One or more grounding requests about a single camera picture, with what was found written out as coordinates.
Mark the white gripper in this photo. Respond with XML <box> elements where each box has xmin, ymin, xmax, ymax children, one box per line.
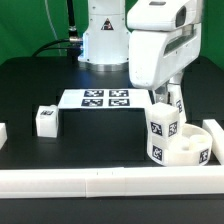
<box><xmin>129</xmin><ymin>24</ymin><xmax>201</xmax><ymax>104</ymax></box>

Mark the white round stool seat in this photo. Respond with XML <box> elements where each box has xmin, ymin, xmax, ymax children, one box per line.
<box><xmin>147</xmin><ymin>124</ymin><xmax>212</xmax><ymax>167</ymax></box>

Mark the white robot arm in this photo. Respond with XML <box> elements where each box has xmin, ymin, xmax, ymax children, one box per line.
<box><xmin>127</xmin><ymin>0</ymin><xmax>203</xmax><ymax>103</ymax></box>

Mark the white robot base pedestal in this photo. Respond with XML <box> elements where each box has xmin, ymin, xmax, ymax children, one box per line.
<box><xmin>78</xmin><ymin>0</ymin><xmax>130</xmax><ymax>66</ymax></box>

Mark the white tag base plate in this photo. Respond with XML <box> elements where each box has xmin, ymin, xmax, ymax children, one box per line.
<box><xmin>58</xmin><ymin>89</ymin><xmax>152</xmax><ymax>109</ymax></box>

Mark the black base cable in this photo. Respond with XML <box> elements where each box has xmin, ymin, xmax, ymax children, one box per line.
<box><xmin>31</xmin><ymin>0</ymin><xmax>84</xmax><ymax>58</ymax></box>

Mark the white front fence rail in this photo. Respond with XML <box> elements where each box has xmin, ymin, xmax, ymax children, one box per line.
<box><xmin>0</xmin><ymin>165</ymin><xmax>224</xmax><ymax>198</ymax></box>

